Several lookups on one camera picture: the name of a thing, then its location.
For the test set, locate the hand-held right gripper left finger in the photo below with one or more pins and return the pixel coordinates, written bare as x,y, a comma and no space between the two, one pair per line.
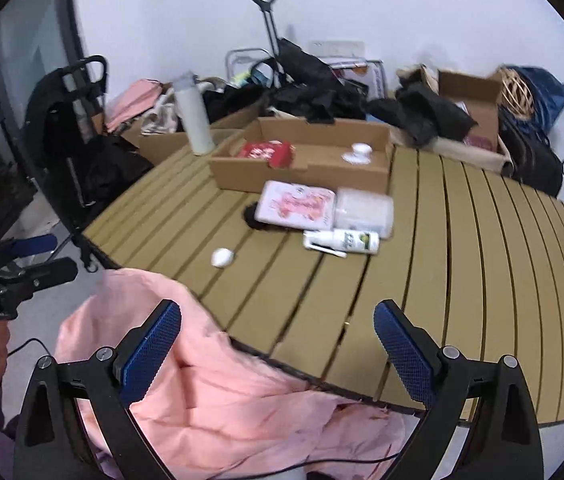
154,347

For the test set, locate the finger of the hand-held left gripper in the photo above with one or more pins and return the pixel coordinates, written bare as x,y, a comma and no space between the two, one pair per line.
51,271
36,244

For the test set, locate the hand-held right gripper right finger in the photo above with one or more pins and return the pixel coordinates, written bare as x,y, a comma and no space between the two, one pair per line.
404,355

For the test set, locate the translucent plastic container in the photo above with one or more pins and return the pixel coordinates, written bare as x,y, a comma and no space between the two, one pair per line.
364,212

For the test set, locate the pink wipes pack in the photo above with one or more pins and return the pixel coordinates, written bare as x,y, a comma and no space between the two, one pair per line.
294,205

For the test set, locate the shallow cardboard box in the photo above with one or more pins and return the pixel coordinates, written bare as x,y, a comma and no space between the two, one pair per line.
302,175

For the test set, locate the pink jacket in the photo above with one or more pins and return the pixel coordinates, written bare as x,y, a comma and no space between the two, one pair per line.
221,400

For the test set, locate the small white ball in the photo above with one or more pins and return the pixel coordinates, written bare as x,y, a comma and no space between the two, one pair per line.
221,258

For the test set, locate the white spray bottle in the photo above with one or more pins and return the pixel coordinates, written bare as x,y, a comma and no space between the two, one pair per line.
349,241

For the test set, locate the black folding cart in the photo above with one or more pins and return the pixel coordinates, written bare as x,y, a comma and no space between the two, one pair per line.
61,110

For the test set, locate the large brown cardboard box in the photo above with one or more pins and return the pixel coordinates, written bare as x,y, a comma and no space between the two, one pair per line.
161,145

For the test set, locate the pink backpack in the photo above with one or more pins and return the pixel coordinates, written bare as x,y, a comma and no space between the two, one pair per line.
134,97

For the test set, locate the white tote bag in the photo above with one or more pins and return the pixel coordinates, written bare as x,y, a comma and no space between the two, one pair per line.
161,110

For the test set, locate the white thermos bottle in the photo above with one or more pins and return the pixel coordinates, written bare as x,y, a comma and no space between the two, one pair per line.
194,120

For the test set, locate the glass door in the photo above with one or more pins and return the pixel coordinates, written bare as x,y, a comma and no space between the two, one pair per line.
26,35

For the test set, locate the beige canvas bag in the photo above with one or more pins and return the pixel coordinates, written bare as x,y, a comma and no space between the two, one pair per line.
472,156

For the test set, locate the red packet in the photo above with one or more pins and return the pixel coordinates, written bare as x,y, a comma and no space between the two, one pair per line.
264,151

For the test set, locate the black bag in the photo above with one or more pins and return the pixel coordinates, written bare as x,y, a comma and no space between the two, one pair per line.
532,160

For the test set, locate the open cardboard box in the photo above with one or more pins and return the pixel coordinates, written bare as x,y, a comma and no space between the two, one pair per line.
467,85

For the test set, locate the white metal rack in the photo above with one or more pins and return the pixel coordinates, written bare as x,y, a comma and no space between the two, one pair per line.
377,75

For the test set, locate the wicker basket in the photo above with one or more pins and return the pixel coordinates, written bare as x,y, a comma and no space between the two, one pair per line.
514,92

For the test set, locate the pile of black clothes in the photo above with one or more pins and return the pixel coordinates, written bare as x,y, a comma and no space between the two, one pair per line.
307,85

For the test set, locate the grey metal rack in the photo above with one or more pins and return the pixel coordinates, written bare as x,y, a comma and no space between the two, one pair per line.
249,51

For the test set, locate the blue bag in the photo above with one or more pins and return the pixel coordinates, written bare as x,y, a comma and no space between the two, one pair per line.
552,90

